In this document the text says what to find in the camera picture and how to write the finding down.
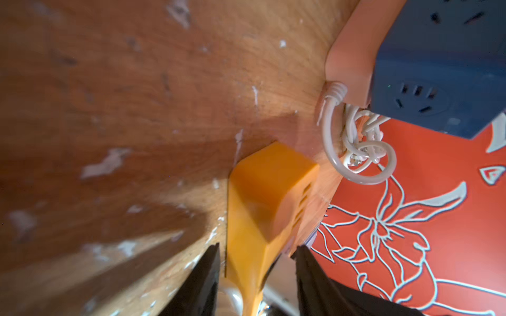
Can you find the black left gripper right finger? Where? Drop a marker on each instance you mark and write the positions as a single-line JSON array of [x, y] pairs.
[[320, 295]]

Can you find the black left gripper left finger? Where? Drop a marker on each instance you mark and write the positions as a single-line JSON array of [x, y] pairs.
[[197, 296]]

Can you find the short yellow power strip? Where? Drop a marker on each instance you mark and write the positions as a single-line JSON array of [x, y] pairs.
[[268, 193]]

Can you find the pink power strip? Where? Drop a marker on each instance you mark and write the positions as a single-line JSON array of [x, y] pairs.
[[352, 57]]

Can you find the blue cube adapter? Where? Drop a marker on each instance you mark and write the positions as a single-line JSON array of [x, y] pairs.
[[442, 66]]

